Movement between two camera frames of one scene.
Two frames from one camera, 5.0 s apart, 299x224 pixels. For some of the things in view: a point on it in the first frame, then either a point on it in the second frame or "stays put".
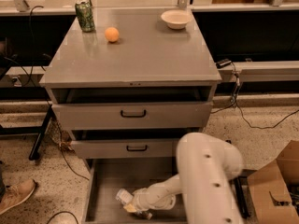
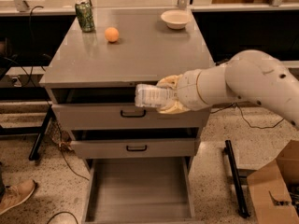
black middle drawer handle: (136, 149) stays put
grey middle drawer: (155, 147) stays put
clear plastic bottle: (125, 196) to (150, 95)
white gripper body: (139, 199) to (188, 90)
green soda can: (85, 15) stays put
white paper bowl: (177, 19) stays put
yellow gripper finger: (130, 208) to (175, 108)
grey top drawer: (133, 116) stays put
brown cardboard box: (269, 189) stays put
